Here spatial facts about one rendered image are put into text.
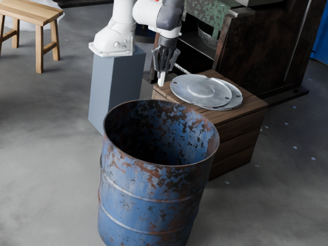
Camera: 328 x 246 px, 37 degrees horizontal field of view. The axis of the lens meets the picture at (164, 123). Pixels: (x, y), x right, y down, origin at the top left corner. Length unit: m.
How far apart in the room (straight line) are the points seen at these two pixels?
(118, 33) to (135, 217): 0.90
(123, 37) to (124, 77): 0.20
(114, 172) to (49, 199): 0.51
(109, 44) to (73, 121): 0.53
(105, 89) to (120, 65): 0.16
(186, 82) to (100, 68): 0.42
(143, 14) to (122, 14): 0.34
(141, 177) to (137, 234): 0.27
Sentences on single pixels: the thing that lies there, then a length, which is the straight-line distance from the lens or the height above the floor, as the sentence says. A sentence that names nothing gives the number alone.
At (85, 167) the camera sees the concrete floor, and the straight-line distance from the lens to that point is 2.31.
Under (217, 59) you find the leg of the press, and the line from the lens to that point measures 2.62.
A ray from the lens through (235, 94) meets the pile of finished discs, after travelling 2.36.
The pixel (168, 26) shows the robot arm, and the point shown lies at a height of 0.74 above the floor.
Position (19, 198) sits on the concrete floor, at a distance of 2.15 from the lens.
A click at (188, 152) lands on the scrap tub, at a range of 2.00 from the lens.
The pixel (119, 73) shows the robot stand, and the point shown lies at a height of 0.36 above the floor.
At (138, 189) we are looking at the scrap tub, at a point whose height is 0.35.
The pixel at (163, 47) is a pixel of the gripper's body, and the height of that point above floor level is 0.60.
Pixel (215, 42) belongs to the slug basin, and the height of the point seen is 0.38.
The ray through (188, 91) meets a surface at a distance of 2.28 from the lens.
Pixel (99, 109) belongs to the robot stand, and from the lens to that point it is 2.50.
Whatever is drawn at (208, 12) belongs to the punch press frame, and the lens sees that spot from 2.71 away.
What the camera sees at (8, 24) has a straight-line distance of 3.54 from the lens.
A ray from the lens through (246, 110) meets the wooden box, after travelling 2.28.
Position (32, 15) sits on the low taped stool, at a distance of 2.97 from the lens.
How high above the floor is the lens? 1.44
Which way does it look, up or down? 32 degrees down
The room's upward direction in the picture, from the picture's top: 11 degrees clockwise
